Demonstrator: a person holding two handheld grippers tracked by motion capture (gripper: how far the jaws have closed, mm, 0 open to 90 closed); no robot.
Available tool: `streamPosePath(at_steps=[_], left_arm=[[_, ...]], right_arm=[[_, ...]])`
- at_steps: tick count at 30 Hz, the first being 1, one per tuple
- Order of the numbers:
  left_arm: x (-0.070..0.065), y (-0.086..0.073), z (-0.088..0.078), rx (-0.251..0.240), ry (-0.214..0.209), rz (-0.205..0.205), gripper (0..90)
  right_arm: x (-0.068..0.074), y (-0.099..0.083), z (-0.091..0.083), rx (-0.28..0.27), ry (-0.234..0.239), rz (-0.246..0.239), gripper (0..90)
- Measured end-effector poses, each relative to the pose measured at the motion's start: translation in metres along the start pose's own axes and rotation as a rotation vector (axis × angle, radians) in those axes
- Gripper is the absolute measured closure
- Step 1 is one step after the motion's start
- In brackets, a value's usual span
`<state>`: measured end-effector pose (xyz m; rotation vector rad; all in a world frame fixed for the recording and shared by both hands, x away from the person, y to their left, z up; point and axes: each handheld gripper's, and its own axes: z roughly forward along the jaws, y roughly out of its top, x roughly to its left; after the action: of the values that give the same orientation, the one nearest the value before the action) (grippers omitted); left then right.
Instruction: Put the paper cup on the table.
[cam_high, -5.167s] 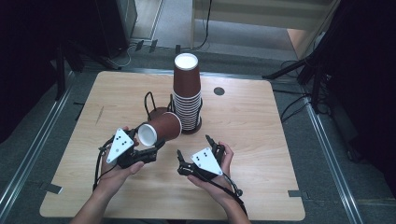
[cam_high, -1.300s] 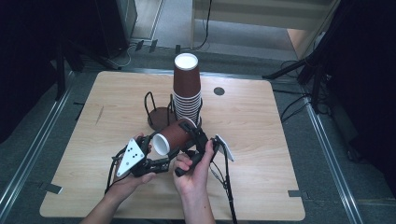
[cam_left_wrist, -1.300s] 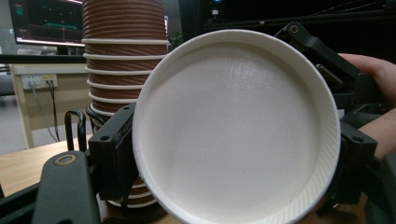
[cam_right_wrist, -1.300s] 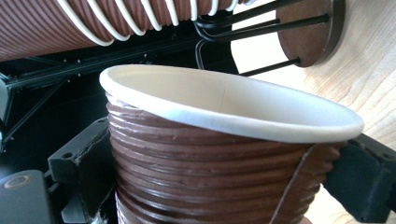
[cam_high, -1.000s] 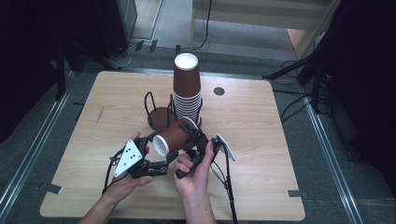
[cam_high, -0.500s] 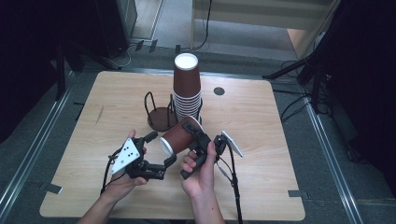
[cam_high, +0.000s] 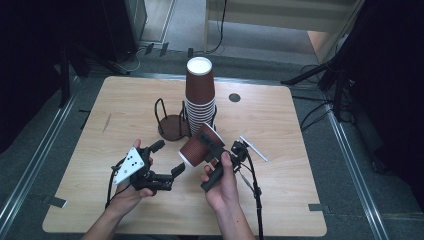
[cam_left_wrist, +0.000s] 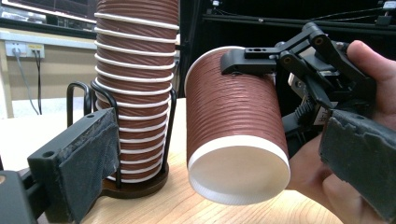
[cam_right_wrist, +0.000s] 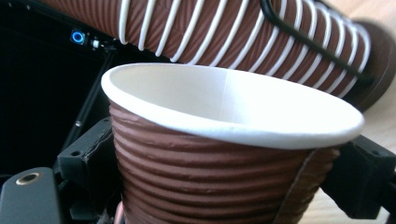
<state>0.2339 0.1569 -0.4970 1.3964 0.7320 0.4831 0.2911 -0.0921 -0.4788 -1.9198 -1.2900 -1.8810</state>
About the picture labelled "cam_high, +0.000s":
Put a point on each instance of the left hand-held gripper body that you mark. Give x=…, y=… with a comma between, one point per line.
x=131, y=166

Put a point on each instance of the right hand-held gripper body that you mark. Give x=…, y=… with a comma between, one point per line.
x=213, y=178

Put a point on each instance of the brown ribbed single cup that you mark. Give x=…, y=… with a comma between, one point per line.
x=193, y=150

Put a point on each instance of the stack of brown paper cups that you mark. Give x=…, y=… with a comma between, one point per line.
x=200, y=90

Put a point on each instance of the person's right hand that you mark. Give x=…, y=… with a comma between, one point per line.
x=225, y=190

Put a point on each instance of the person's left hand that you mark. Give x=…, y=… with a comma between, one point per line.
x=125, y=196

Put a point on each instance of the black round table grommet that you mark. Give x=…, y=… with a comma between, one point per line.
x=234, y=97

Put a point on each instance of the black floor tape strip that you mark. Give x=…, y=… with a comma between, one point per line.
x=84, y=110

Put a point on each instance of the grey floor tape piece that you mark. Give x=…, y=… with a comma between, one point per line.
x=55, y=201

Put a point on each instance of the dark floor tape piece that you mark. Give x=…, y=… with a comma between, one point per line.
x=316, y=207

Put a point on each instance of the black stand leg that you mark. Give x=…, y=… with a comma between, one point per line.
x=65, y=76

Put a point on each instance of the black cabinet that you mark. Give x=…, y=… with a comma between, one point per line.
x=123, y=26

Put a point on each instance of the black tripod stand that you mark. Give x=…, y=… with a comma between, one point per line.
x=333, y=70

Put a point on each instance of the metal floor rail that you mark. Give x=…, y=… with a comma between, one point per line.
x=356, y=173
x=40, y=146

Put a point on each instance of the pale furniture frame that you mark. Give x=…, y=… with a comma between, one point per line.
x=266, y=16

